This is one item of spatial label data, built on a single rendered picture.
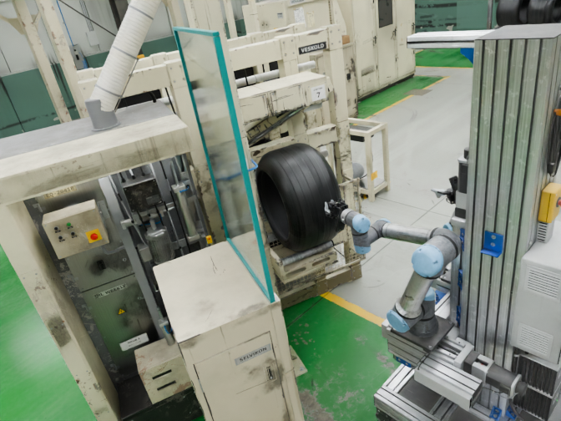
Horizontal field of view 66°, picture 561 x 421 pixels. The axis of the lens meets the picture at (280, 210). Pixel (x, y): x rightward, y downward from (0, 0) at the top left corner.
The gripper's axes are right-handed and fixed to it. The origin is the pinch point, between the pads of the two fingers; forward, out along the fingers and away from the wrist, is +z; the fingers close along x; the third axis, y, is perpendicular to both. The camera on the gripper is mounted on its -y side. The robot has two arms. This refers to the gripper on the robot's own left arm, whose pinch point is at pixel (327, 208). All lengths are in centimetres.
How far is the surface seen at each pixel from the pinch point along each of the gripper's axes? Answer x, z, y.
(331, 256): -4.7, 17.2, -37.7
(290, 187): 15.0, 7.4, 15.0
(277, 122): -4, 57, 39
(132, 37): 65, 38, 100
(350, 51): -286, 433, 43
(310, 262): 8.5, 17.0, -36.2
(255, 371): 67, -52, -32
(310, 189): 5.3, 4.0, 11.7
